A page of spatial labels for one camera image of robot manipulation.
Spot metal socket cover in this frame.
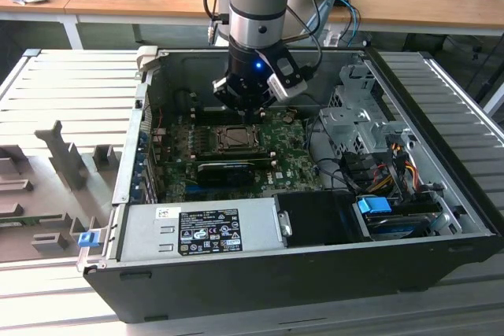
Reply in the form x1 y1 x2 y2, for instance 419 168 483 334
213 124 261 152

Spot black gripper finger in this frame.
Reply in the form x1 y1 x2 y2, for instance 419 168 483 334
251 93 280 125
212 75 253 123

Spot pale blue teach pendant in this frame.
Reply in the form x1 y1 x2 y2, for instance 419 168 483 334
305 0 338 45

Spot beige case latch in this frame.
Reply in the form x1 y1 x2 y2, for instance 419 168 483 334
135 46 159 74

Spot black hard disk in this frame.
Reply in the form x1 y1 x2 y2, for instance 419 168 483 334
364 209 438 241

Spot graphics card with black shroud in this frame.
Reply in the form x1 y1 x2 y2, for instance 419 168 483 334
195 160 258 188

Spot grey parts rack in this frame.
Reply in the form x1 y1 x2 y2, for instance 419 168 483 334
0 118 124 264

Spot black drive cables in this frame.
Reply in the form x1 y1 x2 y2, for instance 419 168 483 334
306 115 379 192

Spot yellow red power wires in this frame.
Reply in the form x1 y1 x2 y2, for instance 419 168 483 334
369 157 421 195

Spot blue disk carrier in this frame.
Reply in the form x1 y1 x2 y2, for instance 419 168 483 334
356 196 393 220

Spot CPU socket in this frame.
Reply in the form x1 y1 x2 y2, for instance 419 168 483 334
204 123 264 155

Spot green motherboard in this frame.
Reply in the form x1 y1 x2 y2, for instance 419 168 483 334
155 107 330 203

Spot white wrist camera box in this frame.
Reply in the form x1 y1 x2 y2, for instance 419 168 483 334
266 55 309 102

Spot blue case latch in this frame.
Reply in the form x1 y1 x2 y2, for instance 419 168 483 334
77 231 98 249

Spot black open PC case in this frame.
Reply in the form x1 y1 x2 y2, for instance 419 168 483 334
76 46 499 325

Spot grey power supply unit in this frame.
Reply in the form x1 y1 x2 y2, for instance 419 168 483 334
117 197 285 263

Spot metal disk bay cage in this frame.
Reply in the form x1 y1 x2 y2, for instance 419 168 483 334
317 62 421 164

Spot green RAM stick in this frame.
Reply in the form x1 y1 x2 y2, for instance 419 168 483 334
0 214 64 230

